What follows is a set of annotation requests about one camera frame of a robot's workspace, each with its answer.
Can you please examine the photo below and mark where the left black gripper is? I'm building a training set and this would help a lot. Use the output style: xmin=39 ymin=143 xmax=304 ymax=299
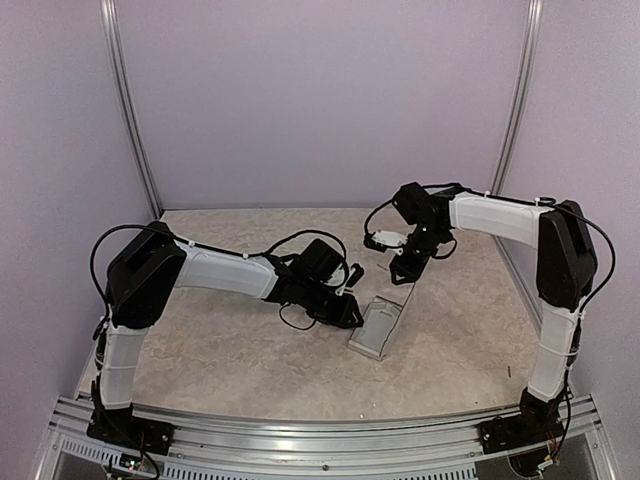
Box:
xmin=300 ymin=279 xmax=365 ymax=330

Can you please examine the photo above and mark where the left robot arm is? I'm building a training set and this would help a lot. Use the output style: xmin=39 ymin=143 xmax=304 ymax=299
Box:
xmin=92 ymin=221 xmax=364 ymax=445

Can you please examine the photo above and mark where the front aluminium rail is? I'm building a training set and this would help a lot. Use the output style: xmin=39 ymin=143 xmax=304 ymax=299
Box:
xmin=32 ymin=396 xmax=621 ymax=479

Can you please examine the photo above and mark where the aluminium frame post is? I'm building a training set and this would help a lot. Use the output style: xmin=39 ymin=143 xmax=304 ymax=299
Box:
xmin=487 ymin=0 xmax=545 ymax=199
xmin=99 ymin=0 xmax=164 ymax=219

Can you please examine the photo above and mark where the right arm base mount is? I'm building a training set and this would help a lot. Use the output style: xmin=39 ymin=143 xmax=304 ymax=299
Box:
xmin=477 ymin=414 xmax=565 ymax=454

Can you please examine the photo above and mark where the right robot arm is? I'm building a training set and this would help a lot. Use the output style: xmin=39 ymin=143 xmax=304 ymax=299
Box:
xmin=370 ymin=182 xmax=597 ymax=444

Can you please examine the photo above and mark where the white paper box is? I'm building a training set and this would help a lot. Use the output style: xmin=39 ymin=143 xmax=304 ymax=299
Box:
xmin=347 ymin=286 xmax=414 ymax=362

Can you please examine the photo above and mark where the right aluminium frame post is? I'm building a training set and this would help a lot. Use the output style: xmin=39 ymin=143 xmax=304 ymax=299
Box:
xmin=487 ymin=0 xmax=545 ymax=199

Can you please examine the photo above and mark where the left aluminium frame post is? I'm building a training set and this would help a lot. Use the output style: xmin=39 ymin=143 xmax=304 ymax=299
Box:
xmin=99 ymin=0 xmax=164 ymax=219

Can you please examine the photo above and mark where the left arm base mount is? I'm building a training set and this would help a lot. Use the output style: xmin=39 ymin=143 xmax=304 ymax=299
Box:
xmin=87 ymin=417 xmax=175 ymax=455

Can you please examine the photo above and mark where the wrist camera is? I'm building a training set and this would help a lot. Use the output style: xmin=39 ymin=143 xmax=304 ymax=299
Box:
xmin=336 ymin=263 xmax=365 ymax=295
xmin=363 ymin=230 xmax=407 ymax=252

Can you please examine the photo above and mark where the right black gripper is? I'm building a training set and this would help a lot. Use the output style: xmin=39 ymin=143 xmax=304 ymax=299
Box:
xmin=390 ymin=223 xmax=449 ymax=284

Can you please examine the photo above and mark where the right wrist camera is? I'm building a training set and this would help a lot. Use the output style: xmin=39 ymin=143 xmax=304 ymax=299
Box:
xmin=363 ymin=230 xmax=407 ymax=252

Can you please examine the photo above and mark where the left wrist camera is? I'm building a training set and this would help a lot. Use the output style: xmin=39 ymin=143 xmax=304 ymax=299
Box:
xmin=336 ymin=263 xmax=365 ymax=295

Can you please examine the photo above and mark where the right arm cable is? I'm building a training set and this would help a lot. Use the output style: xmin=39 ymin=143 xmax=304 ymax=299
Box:
xmin=362 ymin=183 xmax=617 ymax=321

